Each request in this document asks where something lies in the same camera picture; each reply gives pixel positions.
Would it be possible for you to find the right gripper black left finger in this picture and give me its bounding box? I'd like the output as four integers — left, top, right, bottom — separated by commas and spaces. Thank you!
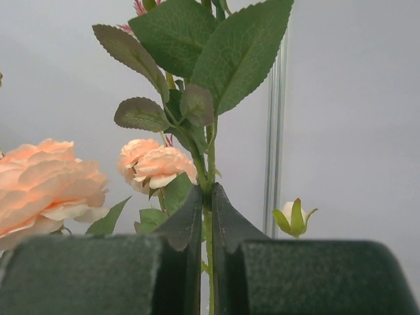
1, 187, 201, 314

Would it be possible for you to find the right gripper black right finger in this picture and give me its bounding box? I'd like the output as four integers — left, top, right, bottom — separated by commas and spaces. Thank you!
212, 184, 419, 314

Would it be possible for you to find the pale pink rose stem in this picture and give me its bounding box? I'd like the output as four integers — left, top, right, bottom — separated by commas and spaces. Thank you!
272, 198, 318, 239

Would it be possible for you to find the peach rose stem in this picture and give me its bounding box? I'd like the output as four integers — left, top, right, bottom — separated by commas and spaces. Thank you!
91, 0, 295, 315
117, 138, 198, 234
1, 138, 110, 251

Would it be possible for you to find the left aluminium frame post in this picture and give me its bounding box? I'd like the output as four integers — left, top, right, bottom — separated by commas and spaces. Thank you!
262, 33, 288, 238

